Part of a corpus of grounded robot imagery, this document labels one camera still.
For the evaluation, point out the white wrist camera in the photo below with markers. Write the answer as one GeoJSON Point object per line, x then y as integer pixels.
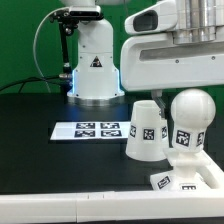
{"type": "Point", "coordinates": [162, 16]}

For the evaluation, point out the white lamp shade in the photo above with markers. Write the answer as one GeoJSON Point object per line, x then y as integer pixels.
{"type": "Point", "coordinates": [148, 134]}

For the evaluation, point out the white front fence rail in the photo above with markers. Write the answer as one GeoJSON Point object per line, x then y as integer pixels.
{"type": "Point", "coordinates": [107, 206]}

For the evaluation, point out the white marker sheet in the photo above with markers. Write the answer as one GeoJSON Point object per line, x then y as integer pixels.
{"type": "Point", "coordinates": [90, 130]}

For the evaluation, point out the black camera on stand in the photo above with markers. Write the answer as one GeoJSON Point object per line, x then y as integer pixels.
{"type": "Point", "coordinates": [68, 20]}

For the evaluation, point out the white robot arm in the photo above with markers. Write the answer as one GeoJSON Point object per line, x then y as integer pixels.
{"type": "Point", "coordinates": [97, 79]}

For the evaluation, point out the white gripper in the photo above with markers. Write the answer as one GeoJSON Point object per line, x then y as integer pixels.
{"type": "Point", "coordinates": [154, 62]}

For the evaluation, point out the white lamp bulb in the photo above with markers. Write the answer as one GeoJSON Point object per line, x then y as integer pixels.
{"type": "Point", "coordinates": [192, 111]}

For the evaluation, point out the white lamp base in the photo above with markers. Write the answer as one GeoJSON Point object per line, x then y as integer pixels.
{"type": "Point", "coordinates": [184, 175]}

